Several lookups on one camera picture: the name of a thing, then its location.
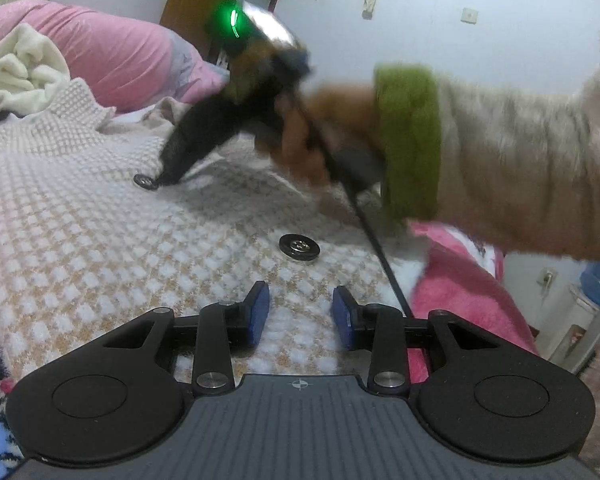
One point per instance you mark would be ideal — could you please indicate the cream fleece garment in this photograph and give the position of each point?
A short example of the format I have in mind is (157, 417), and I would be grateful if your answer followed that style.
(20, 75)

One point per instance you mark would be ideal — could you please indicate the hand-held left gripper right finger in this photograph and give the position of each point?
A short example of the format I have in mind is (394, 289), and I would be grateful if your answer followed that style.
(342, 317)

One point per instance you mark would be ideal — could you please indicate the pink grey duvet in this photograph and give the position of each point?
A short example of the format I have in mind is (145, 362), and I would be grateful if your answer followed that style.
(120, 50)

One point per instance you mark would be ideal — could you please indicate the white wall switch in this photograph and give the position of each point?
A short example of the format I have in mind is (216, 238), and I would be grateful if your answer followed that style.
(469, 15)

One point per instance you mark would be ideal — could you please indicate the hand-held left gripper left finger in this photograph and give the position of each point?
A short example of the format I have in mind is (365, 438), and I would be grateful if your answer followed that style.
(260, 310)

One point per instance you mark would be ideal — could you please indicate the white wall socket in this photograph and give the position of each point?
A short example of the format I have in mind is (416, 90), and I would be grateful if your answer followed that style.
(546, 277)

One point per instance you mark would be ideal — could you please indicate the beige white checked coat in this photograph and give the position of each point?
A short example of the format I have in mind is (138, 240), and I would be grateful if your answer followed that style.
(105, 235)

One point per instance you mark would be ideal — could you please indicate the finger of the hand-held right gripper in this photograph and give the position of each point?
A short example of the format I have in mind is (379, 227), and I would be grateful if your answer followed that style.
(190, 140)

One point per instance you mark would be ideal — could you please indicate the person's right hand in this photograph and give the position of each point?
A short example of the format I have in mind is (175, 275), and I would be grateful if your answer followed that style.
(350, 110)

